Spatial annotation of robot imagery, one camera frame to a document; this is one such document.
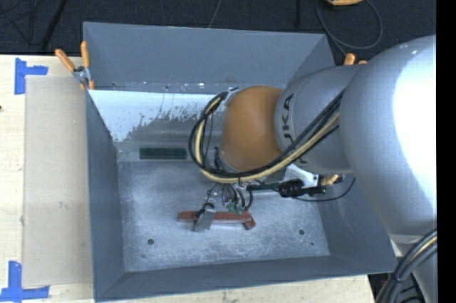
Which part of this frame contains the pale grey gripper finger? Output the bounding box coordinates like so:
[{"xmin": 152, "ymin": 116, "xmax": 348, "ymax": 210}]
[
  {"xmin": 195, "ymin": 207, "xmax": 217, "ymax": 233},
  {"xmin": 193, "ymin": 207, "xmax": 211, "ymax": 226}
]

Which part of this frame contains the red-brown flat block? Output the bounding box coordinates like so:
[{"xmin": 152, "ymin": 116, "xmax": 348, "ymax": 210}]
[{"xmin": 177, "ymin": 210, "xmax": 257, "ymax": 232}]

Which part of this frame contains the grey metal bin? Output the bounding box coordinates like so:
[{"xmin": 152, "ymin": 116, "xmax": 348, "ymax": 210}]
[{"xmin": 82, "ymin": 21, "xmax": 399, "ymax": 302}]

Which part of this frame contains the dark green flat block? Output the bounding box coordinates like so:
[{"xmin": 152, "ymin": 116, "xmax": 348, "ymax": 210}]
[{"xmin": 139, "ymin": 147, "xmax": 188, "ymax": 161}]

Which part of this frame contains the pale brown flat board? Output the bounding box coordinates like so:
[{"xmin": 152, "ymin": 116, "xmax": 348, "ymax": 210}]
[{"xmin": 21, "ymin": 74, "xmax": 94, "ymax": 289}]

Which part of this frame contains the black cylinder on white bracket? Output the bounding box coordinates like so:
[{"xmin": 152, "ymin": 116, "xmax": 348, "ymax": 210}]
[{"xmin": 276, "ymin": 165, "xmax": 340, "ymax": 200}]

